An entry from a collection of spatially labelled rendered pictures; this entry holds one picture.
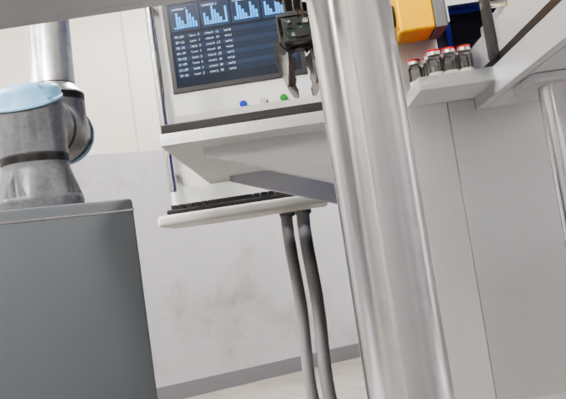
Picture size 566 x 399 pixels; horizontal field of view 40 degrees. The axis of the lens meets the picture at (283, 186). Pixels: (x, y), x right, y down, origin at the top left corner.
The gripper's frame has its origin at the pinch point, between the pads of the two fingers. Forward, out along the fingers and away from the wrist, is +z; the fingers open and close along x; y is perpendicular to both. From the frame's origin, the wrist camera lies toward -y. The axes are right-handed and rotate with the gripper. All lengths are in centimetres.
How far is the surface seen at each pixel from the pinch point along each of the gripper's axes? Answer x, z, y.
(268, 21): -6, -38, -75
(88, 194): -109, -14, -239
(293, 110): -3.0, 6.9, 21.0
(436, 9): 20.2, -2.5, 34.2
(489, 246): 24.2, 33.5, 25.1
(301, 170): -3.0, 16.3, 15.3
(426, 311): 2, 34, 103
